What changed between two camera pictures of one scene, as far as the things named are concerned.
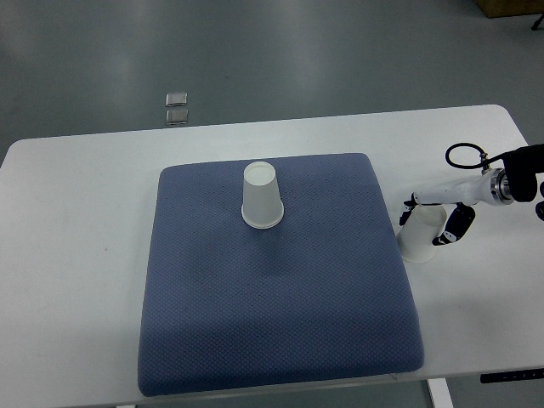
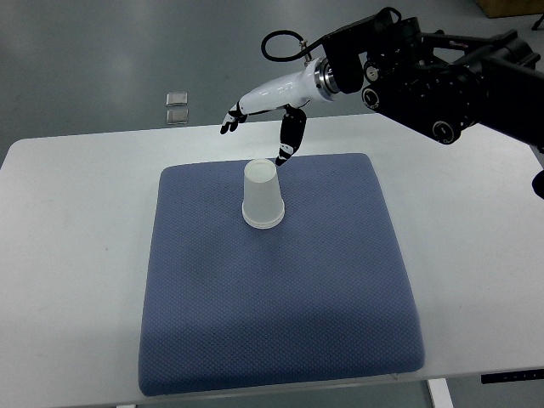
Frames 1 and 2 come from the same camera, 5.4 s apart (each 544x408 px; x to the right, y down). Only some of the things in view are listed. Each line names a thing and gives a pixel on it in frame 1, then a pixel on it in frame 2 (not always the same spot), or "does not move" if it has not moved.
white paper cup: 416,237 → 263,205
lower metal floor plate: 177,116 does not move
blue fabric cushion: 323,297 does not move
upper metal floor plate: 176,99 does not move
